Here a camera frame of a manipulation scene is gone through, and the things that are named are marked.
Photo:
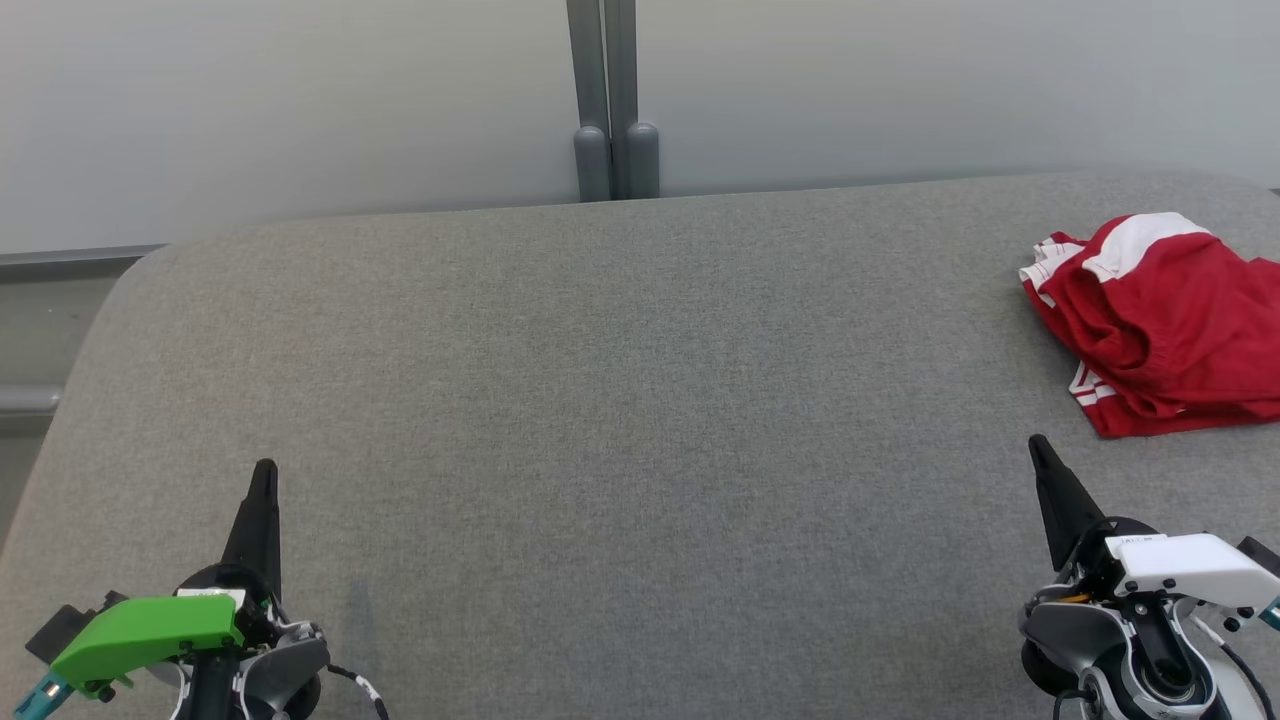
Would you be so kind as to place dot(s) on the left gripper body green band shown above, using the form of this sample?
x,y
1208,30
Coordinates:
x,y
150,630

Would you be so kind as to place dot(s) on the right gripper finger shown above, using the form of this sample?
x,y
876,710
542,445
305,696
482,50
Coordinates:
x,y
1062,505

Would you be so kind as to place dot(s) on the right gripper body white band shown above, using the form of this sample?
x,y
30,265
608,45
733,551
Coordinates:
x,y
1180,565

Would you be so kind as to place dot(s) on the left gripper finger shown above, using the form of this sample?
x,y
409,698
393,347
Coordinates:
x,y
258,530

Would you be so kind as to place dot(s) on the red basketball jersey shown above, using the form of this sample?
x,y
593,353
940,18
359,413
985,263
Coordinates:
x,y
1150,420

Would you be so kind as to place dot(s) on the red shorts white stripe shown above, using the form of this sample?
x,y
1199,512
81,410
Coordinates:
x,y
1180,320

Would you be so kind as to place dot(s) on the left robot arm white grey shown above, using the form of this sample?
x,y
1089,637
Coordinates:
x,y
290,660

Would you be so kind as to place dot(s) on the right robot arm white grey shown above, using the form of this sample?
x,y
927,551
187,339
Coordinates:
x,y
1090,640

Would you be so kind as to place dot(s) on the grey horizontal tube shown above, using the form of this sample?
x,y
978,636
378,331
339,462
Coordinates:
x,y
28,400

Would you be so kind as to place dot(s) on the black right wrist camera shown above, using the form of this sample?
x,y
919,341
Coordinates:
x,y
1265,555

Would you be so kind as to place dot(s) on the grey floor rail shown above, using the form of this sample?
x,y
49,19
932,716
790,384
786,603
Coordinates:
x,y
70,260

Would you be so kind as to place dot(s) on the grey metal partition post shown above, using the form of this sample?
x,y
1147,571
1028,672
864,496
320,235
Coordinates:
x,y
590,100
635,100

